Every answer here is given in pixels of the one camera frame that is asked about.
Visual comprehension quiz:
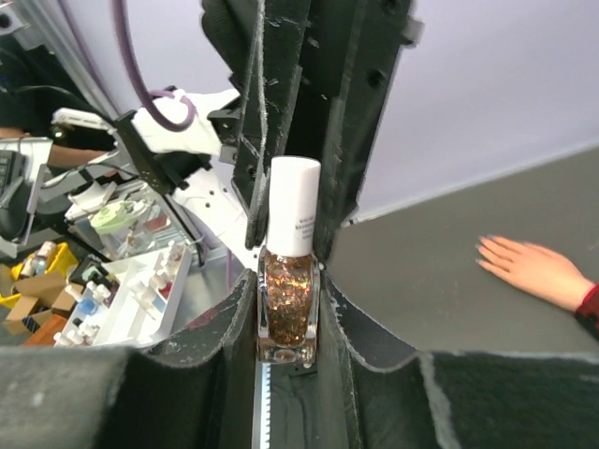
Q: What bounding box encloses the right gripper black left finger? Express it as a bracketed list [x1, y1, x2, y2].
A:
[1, 270, 256, 448]

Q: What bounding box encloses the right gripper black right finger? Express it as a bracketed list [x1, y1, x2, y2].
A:
[317, 275, 598, 448]

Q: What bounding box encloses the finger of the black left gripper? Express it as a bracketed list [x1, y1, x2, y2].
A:
[304, 1, 422, 257]
[201, 1, 309, 248]

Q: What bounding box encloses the glitter nail polish bottle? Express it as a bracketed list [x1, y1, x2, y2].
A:
[256, 156, 321, 367]

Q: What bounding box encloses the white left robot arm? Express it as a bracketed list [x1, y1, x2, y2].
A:
[111, 1, 420, 262]

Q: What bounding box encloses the white organizer tray with bottles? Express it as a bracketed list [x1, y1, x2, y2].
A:
[53, 243, 192, 348]

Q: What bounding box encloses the cardboard box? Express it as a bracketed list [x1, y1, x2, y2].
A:
[4, 272, 75, 335]

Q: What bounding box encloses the yellow bin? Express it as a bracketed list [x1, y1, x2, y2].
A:
[1, 241, 79, 309]

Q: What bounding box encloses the mannequin hand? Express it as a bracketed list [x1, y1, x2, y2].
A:
[477, 236, 598, 311]

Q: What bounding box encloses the red black plaid shirt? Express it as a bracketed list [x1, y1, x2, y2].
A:
[574, 284, 599, 341]

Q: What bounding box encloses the white slotted cable duct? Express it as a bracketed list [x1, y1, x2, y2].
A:
[252, 362, 271, 449]

